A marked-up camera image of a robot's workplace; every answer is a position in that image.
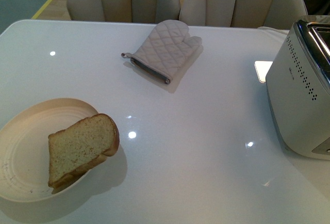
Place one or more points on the toasted bread slice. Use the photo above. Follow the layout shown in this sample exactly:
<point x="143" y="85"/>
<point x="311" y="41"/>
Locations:
<point x="79" y="148"/>

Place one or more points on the white silver toaster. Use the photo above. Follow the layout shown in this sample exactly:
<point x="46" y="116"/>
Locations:
<point x="298" y="88"/>

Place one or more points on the grey quilted oven mitt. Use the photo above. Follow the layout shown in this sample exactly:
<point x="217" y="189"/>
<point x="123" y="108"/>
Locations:
<point x="166" y="49"/>

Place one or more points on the beige right dining chair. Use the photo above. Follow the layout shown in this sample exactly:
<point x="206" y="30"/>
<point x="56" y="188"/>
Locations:
<point x="279" y="14"/>

